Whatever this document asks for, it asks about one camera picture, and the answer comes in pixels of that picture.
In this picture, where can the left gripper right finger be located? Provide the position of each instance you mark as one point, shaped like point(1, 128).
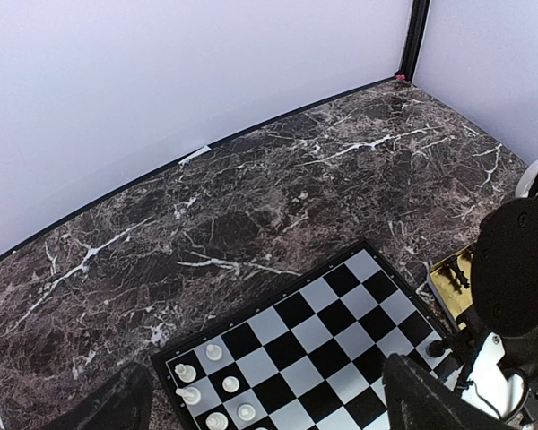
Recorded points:
point(416, 400)

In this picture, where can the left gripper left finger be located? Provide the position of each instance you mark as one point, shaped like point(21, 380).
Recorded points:
point(124, 401)

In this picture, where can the black chess piece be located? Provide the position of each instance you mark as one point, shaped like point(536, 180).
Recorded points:
point(436, 349)

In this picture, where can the black white chess board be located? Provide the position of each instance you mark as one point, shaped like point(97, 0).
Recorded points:
point(308, 357)

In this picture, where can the gold metal tray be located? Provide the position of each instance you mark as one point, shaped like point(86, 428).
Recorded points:
point(452, 301)

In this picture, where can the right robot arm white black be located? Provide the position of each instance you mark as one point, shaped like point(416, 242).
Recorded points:
point(504, 287)

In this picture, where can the black king piece lying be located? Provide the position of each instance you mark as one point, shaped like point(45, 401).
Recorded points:
point(457, 276)

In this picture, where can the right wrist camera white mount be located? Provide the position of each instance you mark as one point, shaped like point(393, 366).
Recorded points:
point(500, 394)

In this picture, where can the right black frame post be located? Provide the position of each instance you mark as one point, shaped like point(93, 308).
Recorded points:
point(414, 38)

